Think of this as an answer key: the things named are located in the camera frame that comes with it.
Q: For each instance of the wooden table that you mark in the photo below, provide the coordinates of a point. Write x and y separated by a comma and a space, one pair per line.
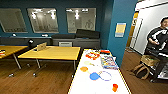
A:
13, 50
56, 53

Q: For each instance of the blue game box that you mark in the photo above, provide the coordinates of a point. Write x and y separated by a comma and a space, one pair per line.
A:
109, 62

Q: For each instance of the small black object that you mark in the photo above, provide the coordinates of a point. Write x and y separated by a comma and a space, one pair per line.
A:
30, 42

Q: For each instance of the brown wooden door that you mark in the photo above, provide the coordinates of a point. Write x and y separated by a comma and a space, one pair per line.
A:
131, 30

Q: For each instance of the brown backpack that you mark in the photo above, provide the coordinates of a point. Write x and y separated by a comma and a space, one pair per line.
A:
140, 71

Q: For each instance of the blue ping pong paddle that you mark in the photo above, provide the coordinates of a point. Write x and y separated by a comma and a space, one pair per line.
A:
94, 76

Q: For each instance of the black wheeled cart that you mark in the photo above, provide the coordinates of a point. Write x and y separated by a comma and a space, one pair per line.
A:
160, 56

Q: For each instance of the person in dark top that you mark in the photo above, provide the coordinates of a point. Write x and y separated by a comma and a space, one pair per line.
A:
158, 35

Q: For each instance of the dark glass wall window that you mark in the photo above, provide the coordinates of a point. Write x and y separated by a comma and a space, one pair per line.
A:
13, 20
80, 19
42, 20

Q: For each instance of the yellow wall sign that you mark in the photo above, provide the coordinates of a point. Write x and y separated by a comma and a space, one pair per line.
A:
120, 30

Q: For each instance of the yellow game table white top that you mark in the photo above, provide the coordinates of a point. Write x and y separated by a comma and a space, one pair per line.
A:
90, 87

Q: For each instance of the small red orange toy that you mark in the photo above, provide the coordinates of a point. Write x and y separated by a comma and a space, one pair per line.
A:
1, 52

